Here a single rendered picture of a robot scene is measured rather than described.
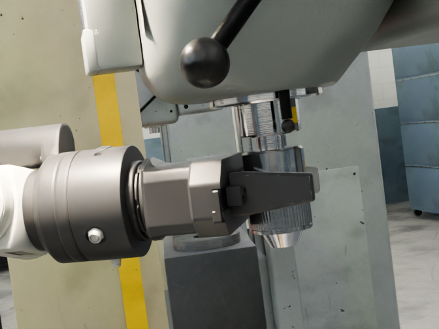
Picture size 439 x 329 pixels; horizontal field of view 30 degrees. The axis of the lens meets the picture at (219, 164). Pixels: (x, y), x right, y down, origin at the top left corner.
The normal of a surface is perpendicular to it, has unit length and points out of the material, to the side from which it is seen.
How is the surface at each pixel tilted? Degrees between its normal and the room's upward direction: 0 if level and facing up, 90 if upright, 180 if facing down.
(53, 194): 71
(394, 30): 135
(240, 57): 123
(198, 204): 90
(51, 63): 90
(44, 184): 60
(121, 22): 90
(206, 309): 90
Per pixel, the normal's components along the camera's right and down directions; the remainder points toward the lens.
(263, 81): 0.24, 0.60
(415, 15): -0.81, 0.57
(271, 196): -0.18, 0.07
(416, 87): -0.97, 0.14
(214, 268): 0.07, 0.04
